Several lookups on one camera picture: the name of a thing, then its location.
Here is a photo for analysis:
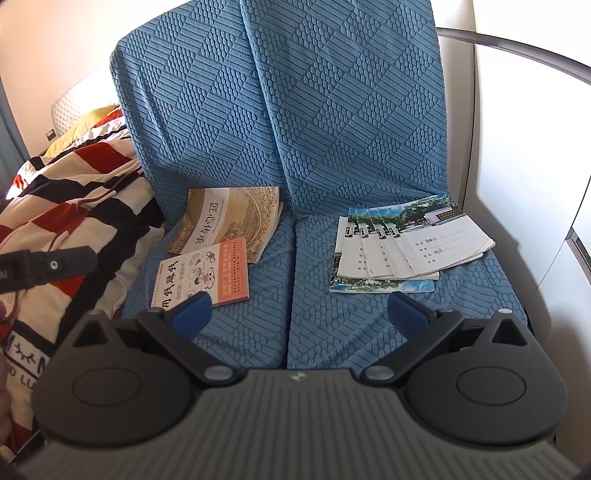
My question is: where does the orange white cartoon book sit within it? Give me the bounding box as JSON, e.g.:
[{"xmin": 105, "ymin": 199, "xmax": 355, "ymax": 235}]
[{"xmin": 150, "ymin": 237, "xmax": 249, "ymax": 310}]

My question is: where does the brown gold patterned book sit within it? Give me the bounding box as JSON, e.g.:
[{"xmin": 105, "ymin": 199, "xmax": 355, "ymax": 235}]
[{"xmin": 167, "ymin": 186, "xmax": 283, "ymax": 264}]

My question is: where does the photo cover notebook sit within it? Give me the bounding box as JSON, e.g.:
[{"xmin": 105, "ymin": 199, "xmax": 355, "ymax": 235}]
[{"xmin": 329, "ymin": 265, "xmax": 440, "ymax": 294}]

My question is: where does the red black white striped quilt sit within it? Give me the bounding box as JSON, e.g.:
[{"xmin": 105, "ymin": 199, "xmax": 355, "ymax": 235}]
[{"xmin": 1, "ymin": 108, "xmax": 164, "ymax": 456}]

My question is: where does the yellow pillow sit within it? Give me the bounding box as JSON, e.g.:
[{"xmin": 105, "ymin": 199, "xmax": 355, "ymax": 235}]
[{"xmin": 45, "ymin": 105, "xmax": 121, "ymax": 157}]

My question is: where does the white quilted headboard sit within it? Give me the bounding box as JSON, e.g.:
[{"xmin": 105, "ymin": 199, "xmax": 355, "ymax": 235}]
[{"xmin": 50, "ymin": 79, "xmax": 118, "ymax": 136}]

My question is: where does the white desk with grey edge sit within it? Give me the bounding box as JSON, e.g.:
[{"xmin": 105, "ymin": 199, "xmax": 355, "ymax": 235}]
[{"xmin": 438, "ymin": 28, "xmax": 590, "ymax": 457}]

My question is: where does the blue textured sofa cover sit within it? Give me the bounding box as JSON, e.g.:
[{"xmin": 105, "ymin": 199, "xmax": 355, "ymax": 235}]
[{"xmin": 109, "ymin": 0, "xmax": 530, "ymax": 380}]

